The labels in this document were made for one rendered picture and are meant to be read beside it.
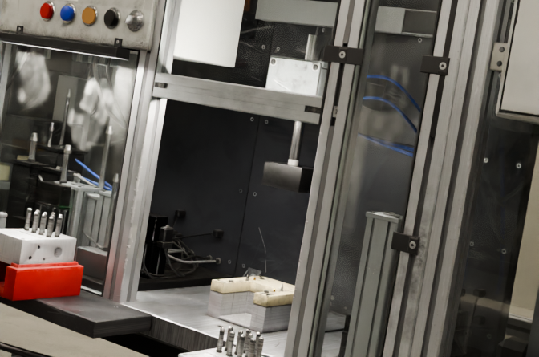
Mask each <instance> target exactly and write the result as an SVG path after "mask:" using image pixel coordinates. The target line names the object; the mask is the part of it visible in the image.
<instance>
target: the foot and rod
mask: <svg viewBox="0 0 539 357"><path fill-rule="evenodd" d="M304 128H305V123H304V122H299V121H294V130H293V135H292V140H291V145H290V155H289V160H288V163H285V162H275V161H266V162H265V167H264V172H263V177H262V183H261V184H262V185H267V186H271V187H275V188H279V189H285V190H289V191H293V192H296V193H310V188H311V183H312V178H313V173H314V169H313V168H309V167H305V166H301V165H298V163H299V158H300V153H301V148H302V138H303V133H304Z"/></svg>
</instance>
